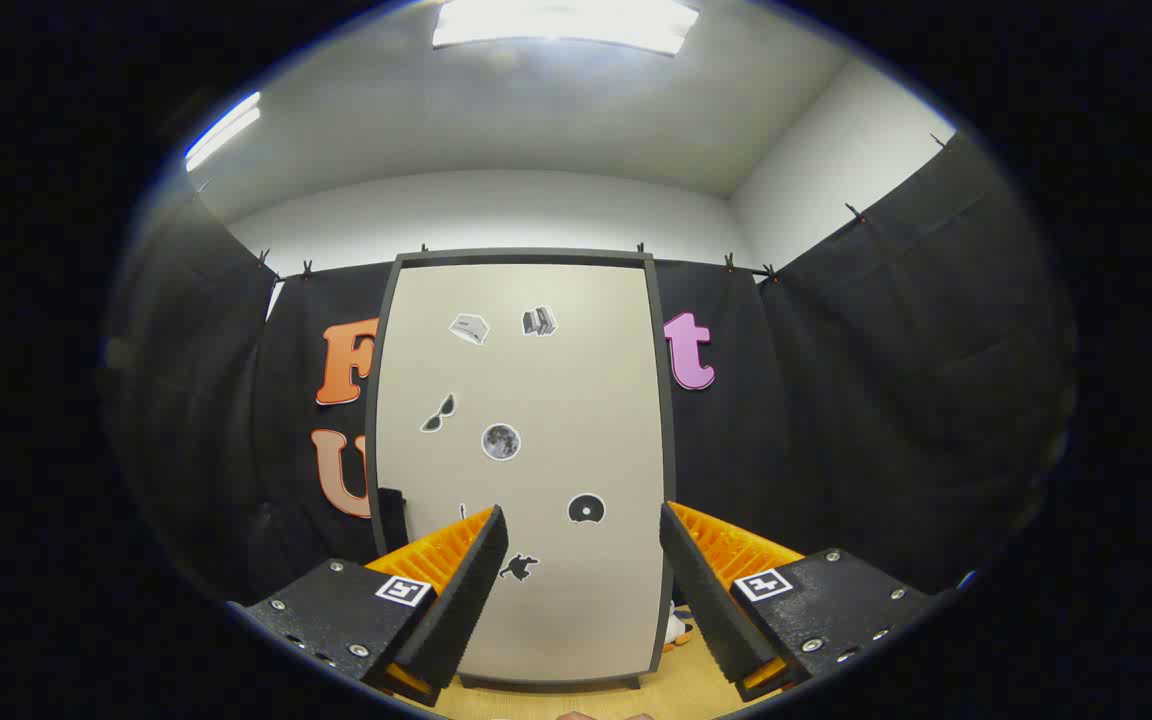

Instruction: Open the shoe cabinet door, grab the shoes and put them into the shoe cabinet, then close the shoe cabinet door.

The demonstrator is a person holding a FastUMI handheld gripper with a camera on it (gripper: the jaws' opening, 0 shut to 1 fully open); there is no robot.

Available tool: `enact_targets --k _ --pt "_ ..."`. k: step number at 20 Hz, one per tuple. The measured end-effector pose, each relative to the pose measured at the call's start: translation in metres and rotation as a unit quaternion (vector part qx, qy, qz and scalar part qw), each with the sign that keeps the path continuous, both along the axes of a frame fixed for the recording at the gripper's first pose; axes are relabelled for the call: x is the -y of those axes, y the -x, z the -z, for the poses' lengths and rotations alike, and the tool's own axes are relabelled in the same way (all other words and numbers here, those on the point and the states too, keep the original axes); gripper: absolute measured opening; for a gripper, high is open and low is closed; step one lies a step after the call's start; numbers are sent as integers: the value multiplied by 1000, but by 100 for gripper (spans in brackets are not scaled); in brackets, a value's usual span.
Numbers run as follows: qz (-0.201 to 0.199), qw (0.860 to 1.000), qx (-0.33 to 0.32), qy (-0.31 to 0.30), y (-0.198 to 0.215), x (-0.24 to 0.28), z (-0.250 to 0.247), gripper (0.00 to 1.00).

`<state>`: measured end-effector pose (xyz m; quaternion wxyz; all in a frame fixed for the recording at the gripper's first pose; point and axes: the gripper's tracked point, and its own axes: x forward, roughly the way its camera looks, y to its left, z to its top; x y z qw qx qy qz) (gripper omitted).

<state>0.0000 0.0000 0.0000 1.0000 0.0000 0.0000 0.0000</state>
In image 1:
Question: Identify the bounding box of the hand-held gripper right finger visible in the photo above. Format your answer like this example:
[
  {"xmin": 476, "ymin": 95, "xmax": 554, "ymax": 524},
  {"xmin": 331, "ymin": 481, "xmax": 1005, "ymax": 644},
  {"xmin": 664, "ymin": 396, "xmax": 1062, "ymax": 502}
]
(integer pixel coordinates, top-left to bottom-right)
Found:
[{"xmin": 659, "ymin": 500, "xmax": 937, "ymax": 703}]

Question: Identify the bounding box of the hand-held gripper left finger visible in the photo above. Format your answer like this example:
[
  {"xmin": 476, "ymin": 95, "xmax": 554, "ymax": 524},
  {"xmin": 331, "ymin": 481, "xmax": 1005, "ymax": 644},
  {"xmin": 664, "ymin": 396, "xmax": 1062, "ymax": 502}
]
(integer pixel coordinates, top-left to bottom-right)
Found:
[{"xmin": 229, "ymin": 504, "xmax": 510, "ymax": 709}]

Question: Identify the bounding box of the light grey shoe cabinet door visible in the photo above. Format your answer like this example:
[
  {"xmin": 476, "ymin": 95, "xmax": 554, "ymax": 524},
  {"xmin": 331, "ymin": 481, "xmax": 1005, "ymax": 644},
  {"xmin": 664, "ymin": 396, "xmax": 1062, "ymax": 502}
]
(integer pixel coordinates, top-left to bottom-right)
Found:
[{"xmin": 376, "ymin": 263, "xmax": 665, "ymax": 683}]

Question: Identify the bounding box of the dark grey shoe cabinet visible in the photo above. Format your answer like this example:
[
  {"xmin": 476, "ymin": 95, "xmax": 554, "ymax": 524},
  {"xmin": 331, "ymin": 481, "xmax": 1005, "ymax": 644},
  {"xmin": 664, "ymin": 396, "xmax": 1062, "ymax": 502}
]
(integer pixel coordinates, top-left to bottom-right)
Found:
[{"xmin": 366, "ymin": 248, "xmax": 677, "ymax": 693}]

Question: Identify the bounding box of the black backdrop cloth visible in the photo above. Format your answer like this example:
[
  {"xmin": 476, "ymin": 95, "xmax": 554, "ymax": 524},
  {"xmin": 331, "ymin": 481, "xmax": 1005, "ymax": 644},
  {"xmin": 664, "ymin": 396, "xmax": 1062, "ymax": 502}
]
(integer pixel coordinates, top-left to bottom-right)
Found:
[{"xmin": 101, "ymin": 130, "xmax": 1077, "ymax": 601}]

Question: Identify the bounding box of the row of black cloth clips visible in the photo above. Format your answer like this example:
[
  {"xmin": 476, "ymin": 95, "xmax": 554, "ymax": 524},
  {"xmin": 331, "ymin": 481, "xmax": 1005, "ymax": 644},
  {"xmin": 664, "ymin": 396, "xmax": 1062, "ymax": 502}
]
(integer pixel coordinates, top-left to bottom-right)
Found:
[{"xmin": 256, "ymin": 133, "xmax": 947, "ymax": 283}]

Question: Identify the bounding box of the ceiling light panel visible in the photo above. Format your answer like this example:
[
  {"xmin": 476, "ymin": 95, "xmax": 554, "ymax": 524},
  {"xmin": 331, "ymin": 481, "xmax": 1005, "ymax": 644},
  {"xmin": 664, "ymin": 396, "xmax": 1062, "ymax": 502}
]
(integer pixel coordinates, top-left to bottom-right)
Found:
[
  {"xmin": 433, "ymin": 0, "xmax": 699, "ymax": 56},
  {"xmin": 184, "ymin": 92, "xmax": 262, "ymax": 171}
]

